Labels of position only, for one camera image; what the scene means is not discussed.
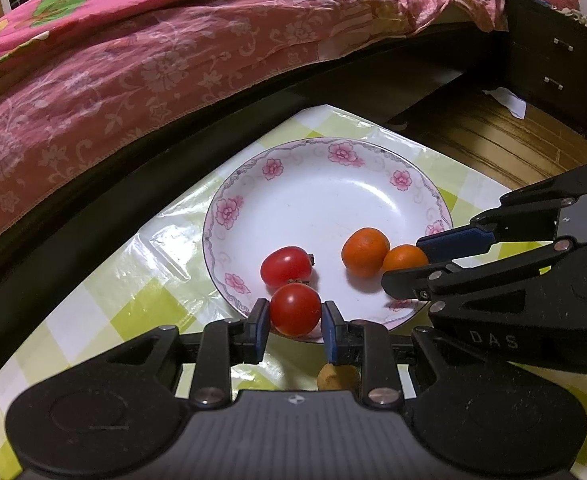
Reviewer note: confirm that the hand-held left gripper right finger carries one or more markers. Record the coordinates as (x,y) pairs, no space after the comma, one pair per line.
(329,332)

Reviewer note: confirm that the dark bed frame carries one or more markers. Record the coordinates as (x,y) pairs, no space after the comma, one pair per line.
(98,195)

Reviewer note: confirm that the small orange mandarin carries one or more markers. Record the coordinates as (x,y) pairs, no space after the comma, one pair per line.
(365,252)
(403,258)

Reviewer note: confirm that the white crumpled paper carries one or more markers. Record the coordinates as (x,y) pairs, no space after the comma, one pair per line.
(508,100)

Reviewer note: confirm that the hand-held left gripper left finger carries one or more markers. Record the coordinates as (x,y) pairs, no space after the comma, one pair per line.
(262,332)

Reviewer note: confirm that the pink cream printed quilt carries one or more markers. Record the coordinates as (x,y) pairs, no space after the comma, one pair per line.
(58,5)

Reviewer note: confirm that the dark wooden nightstand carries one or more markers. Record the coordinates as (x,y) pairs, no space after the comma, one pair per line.
(538,65)

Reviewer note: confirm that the pink floral bed sheet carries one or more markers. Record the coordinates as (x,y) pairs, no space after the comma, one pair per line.
(148,90)

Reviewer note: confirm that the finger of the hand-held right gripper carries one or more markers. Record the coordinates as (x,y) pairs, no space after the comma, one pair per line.
(453,242)
(413,282)

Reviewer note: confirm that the red cherry tomato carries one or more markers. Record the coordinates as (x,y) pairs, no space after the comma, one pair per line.
(296,310)
(286,267)

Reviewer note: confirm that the white floral rim plate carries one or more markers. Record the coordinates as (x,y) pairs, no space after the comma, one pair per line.
(313,200)

